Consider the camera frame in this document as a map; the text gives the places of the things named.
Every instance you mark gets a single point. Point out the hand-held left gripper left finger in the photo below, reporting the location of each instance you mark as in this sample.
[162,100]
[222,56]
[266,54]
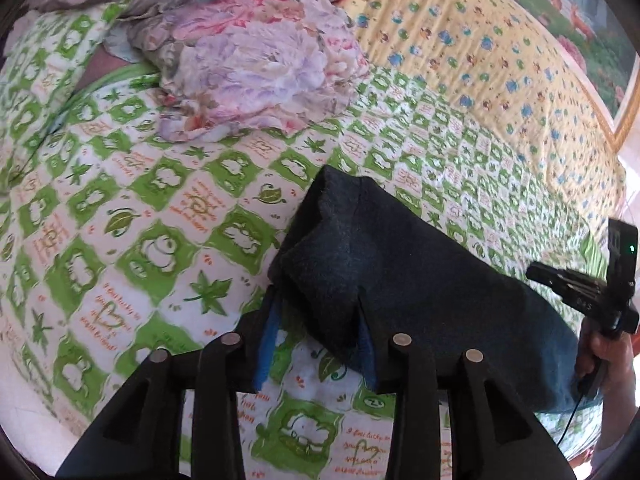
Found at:
[264,355]

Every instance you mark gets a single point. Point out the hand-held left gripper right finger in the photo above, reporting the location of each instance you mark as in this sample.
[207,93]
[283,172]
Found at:
[369,360]

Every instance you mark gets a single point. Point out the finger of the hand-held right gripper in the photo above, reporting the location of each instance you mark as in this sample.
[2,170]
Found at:
[562,280]

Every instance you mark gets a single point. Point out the dark blue pants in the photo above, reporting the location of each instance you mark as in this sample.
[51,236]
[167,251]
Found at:
[425,280]

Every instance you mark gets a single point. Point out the person's right forearm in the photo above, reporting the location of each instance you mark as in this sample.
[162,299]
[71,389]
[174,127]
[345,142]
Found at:
[622,400]

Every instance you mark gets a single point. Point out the person's right hand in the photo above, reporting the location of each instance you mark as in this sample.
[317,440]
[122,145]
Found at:
[586,347]

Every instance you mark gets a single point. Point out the green checkered bed sheet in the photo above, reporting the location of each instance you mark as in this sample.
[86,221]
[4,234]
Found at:
[165,220]

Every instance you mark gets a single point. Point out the yellow printed blanket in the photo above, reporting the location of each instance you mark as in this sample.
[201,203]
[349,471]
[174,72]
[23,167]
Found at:
[480,55]

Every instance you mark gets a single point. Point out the floral pastel cloth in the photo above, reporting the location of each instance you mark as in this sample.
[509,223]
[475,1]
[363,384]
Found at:
[250,75]

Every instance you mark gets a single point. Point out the wall poster with deer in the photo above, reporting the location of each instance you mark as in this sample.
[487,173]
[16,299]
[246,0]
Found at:
[565,20]

